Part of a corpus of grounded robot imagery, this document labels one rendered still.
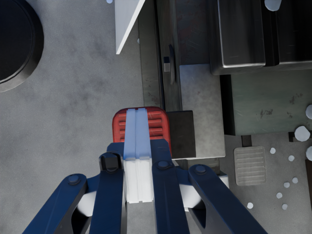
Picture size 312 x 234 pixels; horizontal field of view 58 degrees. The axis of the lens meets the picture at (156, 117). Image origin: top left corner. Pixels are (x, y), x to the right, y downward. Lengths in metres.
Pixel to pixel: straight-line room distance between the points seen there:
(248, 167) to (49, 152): 0.70
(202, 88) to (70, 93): 0.74
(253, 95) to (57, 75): 0.82
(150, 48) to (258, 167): 0.55
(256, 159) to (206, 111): 0.57
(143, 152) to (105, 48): 0.96
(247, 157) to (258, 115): 0.52
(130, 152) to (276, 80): 0.33
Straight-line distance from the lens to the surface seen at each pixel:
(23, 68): 1.13
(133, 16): 0.74
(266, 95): 0.45
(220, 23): 0.38
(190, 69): 0.42
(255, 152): 0.96
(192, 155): 0.35
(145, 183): 0.16
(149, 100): 1.03
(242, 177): 0.96
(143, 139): 0.17
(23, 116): 1.14
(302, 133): 0.47
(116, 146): 0.18
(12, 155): 1.16
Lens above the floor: 1.05
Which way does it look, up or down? 87 degrees down
